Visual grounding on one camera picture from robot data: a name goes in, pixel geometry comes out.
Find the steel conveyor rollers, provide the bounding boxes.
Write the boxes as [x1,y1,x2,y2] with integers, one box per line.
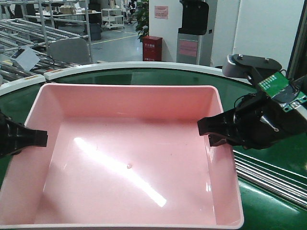
[233,150,307,209]

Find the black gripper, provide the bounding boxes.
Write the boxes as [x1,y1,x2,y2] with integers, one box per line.
[197,92,307,150]

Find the grey control box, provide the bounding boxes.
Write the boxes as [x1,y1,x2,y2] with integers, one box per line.
[10,46,40,71]

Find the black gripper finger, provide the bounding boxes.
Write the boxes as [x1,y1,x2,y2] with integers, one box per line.
[0,111,47,158]

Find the red fire extinguisher box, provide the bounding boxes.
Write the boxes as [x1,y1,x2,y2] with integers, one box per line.
[142,36,163,61]

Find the white outer conveyor rail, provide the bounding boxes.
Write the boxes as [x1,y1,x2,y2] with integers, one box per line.
[0,61,250,96]

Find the grey kiosk machine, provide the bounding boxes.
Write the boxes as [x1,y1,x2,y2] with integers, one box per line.
[177,0,214,66]

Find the grey chair back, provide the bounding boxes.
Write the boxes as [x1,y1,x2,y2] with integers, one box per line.
[47,38,92,65]

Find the green potted plant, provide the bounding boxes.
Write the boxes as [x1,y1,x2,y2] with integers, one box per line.
[135,0,149,42]

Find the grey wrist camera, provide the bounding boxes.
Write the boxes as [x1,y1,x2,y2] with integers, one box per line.
[222,54,282,79]

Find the white wire shelf cart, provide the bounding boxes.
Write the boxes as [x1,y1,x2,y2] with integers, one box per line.
[101,8,124,30]

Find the pink plastic bin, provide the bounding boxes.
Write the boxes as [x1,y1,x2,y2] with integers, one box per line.
[0,83,244,230]

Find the metal roller conveyor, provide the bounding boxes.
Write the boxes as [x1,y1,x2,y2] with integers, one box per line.
[0,19,93,84]

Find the green circuit board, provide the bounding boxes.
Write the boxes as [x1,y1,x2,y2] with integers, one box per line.
[258,72,307,113]

